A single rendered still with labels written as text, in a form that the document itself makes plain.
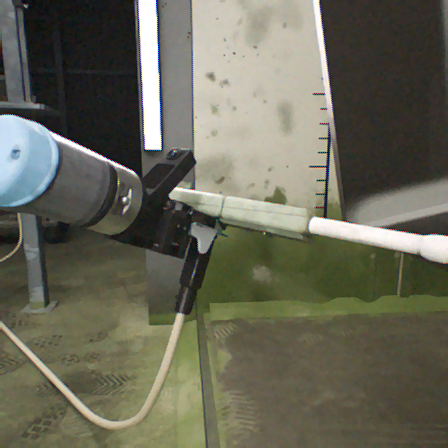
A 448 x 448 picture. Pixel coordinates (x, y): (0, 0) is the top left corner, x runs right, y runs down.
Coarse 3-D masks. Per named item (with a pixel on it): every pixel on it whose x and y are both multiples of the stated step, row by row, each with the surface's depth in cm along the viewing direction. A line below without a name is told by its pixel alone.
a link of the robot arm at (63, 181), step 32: (0, 128) 37; (32, 128) 37; (0, 160) 35; (32, 160) 36; (64, 160) 38; (96, 160) 43; (0, 192) 35; (32, 192) 37; (64, 192) 39; (96, 192) 42
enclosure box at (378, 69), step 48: (336, 0) 78; (384, 0) 80; (432, 0) 81; (336, 48) 80; (384, 48) 82; (432, 48) 83; (336, 96) 82; (384, 96) 84; (432, 96) 85; (336, 144) 82; (384, 144) 86; (432, 144) 88; (384, 192) 88; (432, 192) 90
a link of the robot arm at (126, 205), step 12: (120, 168) 46; (120, 180) 45; (132, 180) 47; (120, 192) 45; (132, 192) 46; (120, 204) 45; (132, 204) 46; (108, 216) 44; (120, 216) 45; (132, 216) 47; (96, 228) 46; (108, 228) 46; (120, 228) 47
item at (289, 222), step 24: (192, 192) 66; (216, 216) 63; (240, 216) 59; (264, 216) 57; (288, 216) 55; (312, 216) 55; (192, 240) 65; (360, 240) 50; (384, 240) 48; (408, 240) 46; (432, 240) 45; (192, 264) 64; (192, 288) 64
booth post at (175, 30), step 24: (168, 0) 120; (168, 24) 122; (168, 48) 123; (168, 72) 125; (192, 72) 126; (168, 96) 126; (192, 96) 127; (168, 120) 128; (192, 120) 128; (168, 144) 129; (192, 144) 130; (144, 168) 130; (192, 168) 131; (168, 264) 137; (168, 288) 139; (168, 312) 141; (192, 312) 142
